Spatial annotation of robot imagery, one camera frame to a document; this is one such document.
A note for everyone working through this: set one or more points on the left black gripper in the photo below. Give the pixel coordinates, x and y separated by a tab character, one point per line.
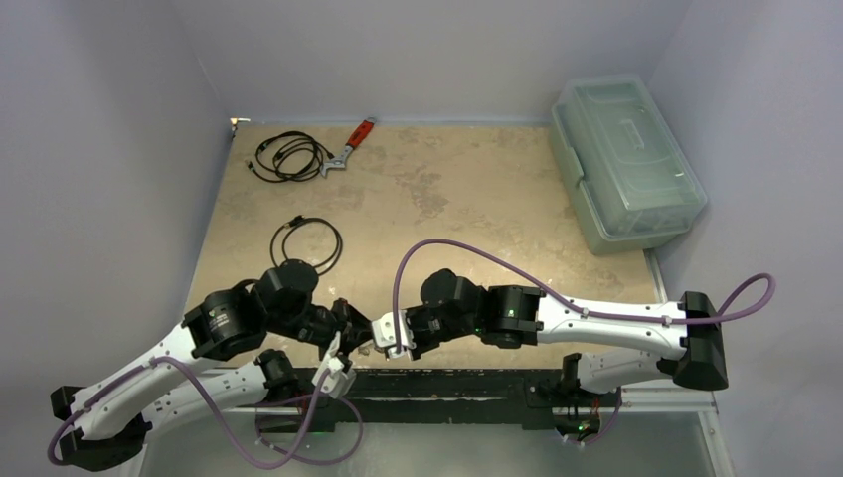
361	325

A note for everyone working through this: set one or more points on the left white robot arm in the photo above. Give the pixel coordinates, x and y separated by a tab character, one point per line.
262	341

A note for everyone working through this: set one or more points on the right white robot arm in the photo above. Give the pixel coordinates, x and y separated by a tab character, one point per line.
672	340

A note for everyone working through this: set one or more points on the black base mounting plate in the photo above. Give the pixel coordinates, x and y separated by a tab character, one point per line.
534	399

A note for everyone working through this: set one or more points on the translucent green plastic toolbox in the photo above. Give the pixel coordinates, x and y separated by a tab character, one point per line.
626	176

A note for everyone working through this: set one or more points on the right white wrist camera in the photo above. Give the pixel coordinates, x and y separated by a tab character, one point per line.
392	336

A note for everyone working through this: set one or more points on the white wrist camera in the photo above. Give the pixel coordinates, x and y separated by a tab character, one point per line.
392	336
334	376

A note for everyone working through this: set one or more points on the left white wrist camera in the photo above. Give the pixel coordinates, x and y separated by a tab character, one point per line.
334	376

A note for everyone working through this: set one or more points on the red handled adjustable wrench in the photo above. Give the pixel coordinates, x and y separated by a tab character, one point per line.
353	142

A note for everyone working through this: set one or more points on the aluminium frame rail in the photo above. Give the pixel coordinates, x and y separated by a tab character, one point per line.
649	396

